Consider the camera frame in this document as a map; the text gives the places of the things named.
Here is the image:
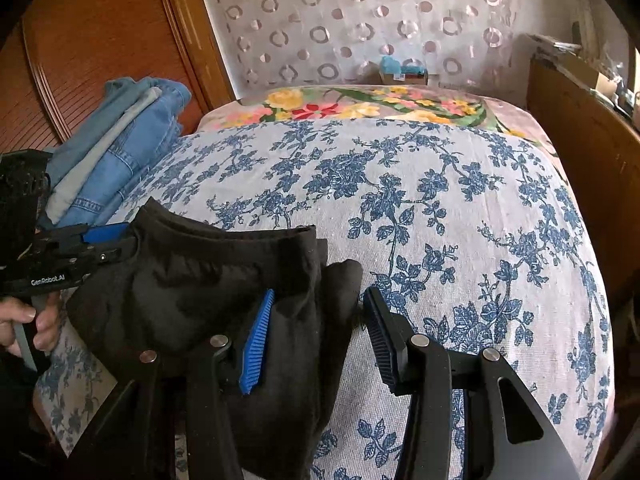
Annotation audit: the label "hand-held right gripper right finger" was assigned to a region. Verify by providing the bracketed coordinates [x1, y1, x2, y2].
[362, 286, 581, 480]

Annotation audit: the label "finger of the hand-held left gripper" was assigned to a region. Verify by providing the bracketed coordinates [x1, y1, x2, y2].
[65, 239, 139, 275]
[65, 222, 132, 247]

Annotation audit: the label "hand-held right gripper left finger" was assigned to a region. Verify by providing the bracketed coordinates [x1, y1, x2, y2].
[75, 287, 277, 480]

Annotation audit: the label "black pants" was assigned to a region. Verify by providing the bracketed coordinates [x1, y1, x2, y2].
[65, 197, 365, 480]

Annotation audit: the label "folded grey pants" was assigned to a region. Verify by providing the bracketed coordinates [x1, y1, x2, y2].
[47, 87, 165, 226]

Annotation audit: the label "person's left hand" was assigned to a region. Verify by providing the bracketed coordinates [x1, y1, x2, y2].
[0, 295, 62, 361]

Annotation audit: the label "blue floral bedspread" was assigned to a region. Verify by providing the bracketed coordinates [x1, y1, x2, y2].
[35, 119, 613, 480]

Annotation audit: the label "folded light blue jeans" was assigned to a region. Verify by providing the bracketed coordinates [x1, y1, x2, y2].
[47, 76, 193, 181]

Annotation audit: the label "dark cloth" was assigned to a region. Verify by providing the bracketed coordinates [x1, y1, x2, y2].
[0, 360, 68, 480]

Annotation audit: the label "wooden wardrobe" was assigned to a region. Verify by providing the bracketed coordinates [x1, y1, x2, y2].
[0, 0, 236, 157]

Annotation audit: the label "colourful floral blanket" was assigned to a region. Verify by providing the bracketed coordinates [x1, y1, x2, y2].
[197, 85, 571, 181]

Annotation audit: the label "blue packet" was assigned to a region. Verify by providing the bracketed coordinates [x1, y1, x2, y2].
[378, 56, 429, 86]

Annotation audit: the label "wooden cabinet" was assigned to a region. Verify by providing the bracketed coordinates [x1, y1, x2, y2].
[525, 55, 640, 311]

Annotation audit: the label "circle patterned curtain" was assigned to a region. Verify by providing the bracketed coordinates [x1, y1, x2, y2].
[192, 0, 531, 107]

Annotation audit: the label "cardboard box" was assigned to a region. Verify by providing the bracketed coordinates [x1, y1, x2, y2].
[560, 52, 602, 89]

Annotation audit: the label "pile of papers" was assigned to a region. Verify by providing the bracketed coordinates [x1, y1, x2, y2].
[525, 34, 584, 59]

